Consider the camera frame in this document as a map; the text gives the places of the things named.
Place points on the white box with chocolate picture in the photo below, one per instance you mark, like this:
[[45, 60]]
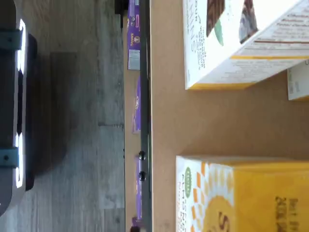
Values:
[[217, 60]]

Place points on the purple boxes lower shelf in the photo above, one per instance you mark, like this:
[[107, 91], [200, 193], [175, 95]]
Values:
[[128, 120]]

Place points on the black shelf beam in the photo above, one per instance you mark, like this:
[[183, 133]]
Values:
[[145, 96]]

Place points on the small white yellow box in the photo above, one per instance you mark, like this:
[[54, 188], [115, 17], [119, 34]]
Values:
[[298, 84]]

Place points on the dark grey robot base cart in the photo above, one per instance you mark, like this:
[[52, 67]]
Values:
[[7, 96]]

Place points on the brown shelf board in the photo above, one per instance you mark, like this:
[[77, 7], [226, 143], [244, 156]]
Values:
[[205, 120]]

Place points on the teal aluminium mounting frame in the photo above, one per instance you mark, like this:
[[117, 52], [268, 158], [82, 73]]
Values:
[[9, 38]]

